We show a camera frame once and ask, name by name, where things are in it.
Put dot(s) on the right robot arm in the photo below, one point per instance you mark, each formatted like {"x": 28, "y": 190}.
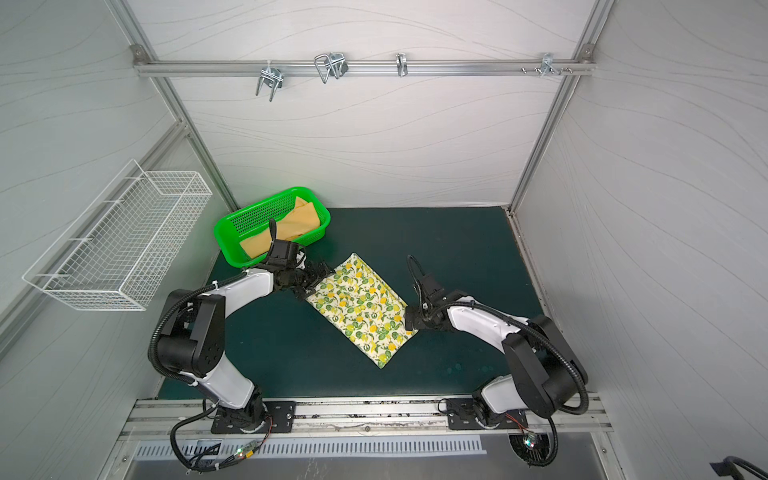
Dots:
{"x": 545, "y": 375}

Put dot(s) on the left U-bolt clamp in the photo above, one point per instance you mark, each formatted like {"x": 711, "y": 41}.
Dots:
{"x": 270, "y": 80}

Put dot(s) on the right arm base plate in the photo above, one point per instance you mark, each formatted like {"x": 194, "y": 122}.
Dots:
{"x": 465, "y": 413}

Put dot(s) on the yellow skirt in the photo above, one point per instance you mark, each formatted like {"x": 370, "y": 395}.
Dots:
{"x": 302, "y": 219}

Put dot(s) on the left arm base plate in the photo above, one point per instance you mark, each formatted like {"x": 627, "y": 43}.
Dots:
{"x": 274, "y": 416}

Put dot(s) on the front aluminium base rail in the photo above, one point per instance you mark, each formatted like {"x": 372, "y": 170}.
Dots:
{"x": 346, "y": 416}

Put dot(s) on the u-bolt clamp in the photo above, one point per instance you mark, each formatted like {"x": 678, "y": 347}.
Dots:
{"x": 331, "y": 65}
{"x": 270, "y": 80}

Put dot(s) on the white vent strip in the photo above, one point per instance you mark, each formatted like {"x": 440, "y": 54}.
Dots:
{"x": 324, "y": 447}

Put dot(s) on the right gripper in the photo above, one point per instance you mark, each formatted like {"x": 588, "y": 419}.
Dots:
{"x": 417, "y": 316}

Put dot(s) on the right bolt bracket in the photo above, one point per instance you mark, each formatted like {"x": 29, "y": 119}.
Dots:
{"x": 547, "y": 67}

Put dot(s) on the middle U-bolt clamp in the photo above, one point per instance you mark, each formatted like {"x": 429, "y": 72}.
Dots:
{"x": 331, "y": 65}

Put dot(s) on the green plastic basket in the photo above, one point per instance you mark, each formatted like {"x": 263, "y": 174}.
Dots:
{"x": 232, "y": 229}

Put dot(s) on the small metal hook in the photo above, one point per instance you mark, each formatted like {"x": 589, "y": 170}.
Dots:
{"x": 401, "y": 65}

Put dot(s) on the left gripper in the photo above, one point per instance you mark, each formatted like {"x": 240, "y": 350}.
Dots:
{"x": 316, "y": 277}

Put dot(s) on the horizontal aluminium rail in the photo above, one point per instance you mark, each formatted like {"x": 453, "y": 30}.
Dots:
{"x": 357, "y": 68}

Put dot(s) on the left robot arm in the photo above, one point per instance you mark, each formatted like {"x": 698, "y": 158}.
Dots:
{"x": 188, "y": 343}

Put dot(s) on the lemon print skirt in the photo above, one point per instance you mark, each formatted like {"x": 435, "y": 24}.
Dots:
{"x": 364, "y": 308}

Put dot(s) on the white wire basket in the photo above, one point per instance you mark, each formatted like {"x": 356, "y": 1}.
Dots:
{"x": 115, "y": 254}

